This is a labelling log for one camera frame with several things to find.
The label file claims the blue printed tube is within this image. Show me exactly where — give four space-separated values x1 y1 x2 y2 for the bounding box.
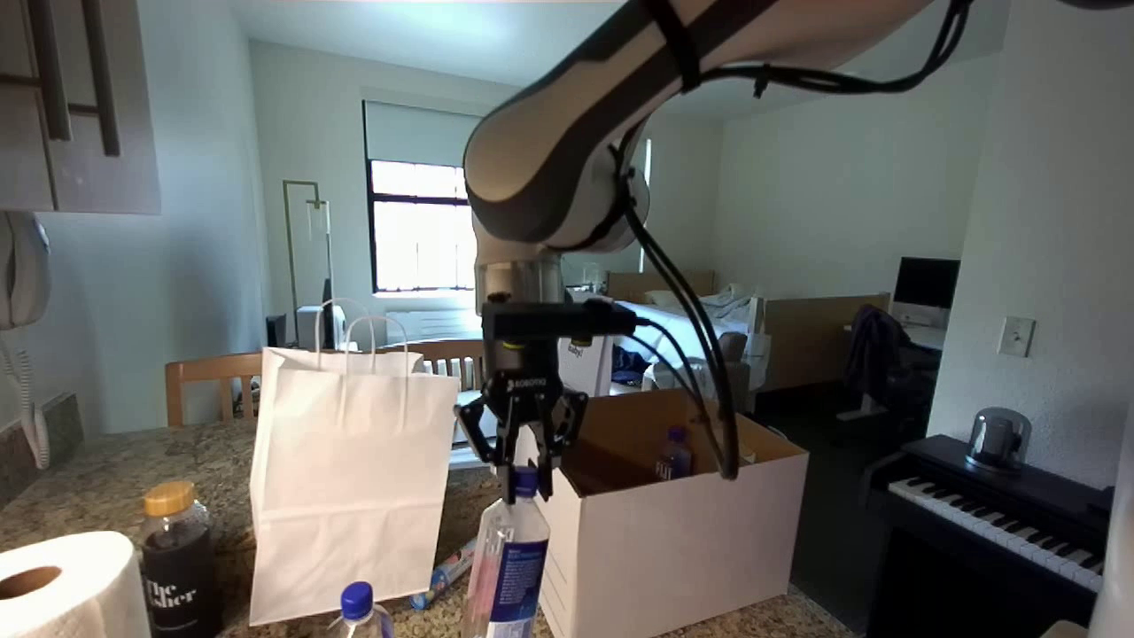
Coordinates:
403 545 482 615

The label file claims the white cardboard storage box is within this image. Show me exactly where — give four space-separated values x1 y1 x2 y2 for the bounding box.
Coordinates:
519 387 812 638

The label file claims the clear bottle blue cap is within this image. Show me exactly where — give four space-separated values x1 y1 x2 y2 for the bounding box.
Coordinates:
325 577 397 638
463 466 558 638
656 421 703 483

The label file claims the white wall switch plate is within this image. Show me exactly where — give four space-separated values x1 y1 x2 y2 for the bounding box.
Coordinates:
996 313 1043 363

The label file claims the white printed shopping bag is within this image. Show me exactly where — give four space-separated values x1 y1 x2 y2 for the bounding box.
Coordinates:
561 332 618 400

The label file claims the white wall intercom phone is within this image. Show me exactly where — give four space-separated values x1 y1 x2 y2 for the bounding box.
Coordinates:
0 209 58 475

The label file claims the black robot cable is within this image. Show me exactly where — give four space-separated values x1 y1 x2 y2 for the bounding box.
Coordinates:
606 0 977 483

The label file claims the white roller blind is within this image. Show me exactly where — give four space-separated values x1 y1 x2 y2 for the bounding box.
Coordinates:
357 101 476 174

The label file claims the white bedding pile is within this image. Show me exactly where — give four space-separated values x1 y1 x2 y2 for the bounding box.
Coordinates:
612 286 760 395

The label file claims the white paper handle bag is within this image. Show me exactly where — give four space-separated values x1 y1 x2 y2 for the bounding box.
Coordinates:
245 296 461 630

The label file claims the metal kettle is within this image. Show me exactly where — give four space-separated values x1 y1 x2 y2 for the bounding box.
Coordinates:
963 405 1034 470

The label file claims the wooden dining chair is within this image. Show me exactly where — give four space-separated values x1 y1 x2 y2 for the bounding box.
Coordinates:
402 338 490 387
161 350 267 434

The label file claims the dark computer monitor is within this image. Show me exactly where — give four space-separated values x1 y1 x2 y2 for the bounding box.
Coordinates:
891 252 963 316

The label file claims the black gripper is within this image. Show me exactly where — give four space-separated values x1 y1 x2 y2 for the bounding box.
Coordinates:
457 338 591 500

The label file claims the metal floor stand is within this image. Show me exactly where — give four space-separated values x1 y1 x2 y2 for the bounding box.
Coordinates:
281 177 337 350

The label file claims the black digital piano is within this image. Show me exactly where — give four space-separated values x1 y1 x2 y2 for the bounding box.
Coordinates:
864 434 1126 638

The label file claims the dark jar cork lid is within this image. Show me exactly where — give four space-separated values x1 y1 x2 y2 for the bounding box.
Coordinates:
137 475 227 638

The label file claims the dark clothes pile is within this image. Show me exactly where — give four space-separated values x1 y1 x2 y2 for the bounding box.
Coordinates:
844 303 937 411

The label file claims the wooden wall cabinet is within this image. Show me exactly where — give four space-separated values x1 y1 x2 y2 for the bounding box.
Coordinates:
0 0 163 219

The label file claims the black framed window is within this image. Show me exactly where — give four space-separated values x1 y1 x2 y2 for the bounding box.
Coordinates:
364 156 482 299

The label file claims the white paper roll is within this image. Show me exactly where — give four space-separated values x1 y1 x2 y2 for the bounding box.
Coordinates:
0 530 154 638

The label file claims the white radiator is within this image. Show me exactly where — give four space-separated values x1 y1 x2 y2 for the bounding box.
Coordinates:
377 299 482 348

